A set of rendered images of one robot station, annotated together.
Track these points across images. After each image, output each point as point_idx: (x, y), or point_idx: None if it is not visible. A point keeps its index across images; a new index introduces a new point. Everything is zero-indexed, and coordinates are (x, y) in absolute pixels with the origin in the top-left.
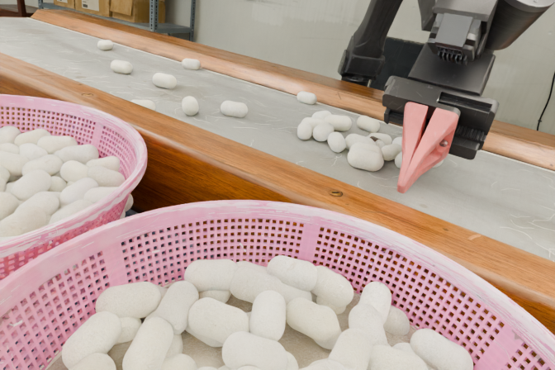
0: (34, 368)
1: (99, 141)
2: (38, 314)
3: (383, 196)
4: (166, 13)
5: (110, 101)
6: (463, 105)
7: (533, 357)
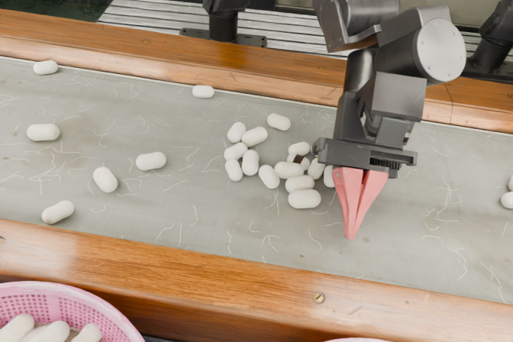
0: None
1: (59, 310)
2: None
3: (335, 244)
4: None
5: (32, 242)
6: (389, 157)
7: None
